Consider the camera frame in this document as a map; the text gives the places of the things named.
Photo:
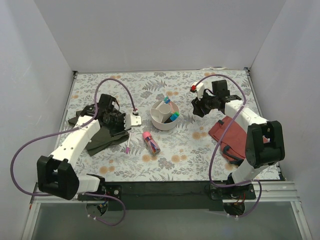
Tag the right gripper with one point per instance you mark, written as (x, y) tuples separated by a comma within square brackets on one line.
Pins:
[(200, 106)]

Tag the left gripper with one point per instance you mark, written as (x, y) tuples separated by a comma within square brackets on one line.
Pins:
[(121, 124)]

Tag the pink capped marker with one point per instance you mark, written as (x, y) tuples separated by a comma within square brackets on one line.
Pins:
[(128, 143)]

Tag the blue black highlighter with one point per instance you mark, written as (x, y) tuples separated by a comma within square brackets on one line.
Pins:
[(172, 118)]

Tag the orange pink pen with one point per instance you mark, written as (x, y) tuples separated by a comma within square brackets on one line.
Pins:
[(173, 110)]

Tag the white round organizer container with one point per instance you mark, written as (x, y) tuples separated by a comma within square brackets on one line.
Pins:
[(160, 112)]

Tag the pink lid pencil jar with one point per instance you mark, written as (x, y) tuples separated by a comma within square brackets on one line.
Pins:
[(152, 146)]

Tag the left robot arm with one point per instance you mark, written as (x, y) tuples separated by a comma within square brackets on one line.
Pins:
[(96, 128)]

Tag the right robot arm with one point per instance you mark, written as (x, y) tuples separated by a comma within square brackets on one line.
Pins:
[(264, 145)]

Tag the dark green cloth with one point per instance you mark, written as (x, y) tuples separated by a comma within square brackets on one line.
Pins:
[(102, 139)]

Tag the floral table mat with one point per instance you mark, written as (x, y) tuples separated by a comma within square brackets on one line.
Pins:
[(186, 151)]

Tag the red cloth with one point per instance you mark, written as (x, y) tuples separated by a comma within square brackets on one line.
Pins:
[(233, 143)]

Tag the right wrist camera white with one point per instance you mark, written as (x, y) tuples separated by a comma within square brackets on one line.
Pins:
[(198, 88)]

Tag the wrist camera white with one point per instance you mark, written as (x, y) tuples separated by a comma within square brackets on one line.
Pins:
[(132, 120), (198, 88)]

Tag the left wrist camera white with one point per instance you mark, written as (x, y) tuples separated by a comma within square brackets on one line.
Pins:
[(132, 120)]

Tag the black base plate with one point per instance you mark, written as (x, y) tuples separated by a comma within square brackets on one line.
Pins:
[(169, 195)]

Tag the aluminium front rail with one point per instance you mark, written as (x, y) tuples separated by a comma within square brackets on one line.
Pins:
[(172, 211)]

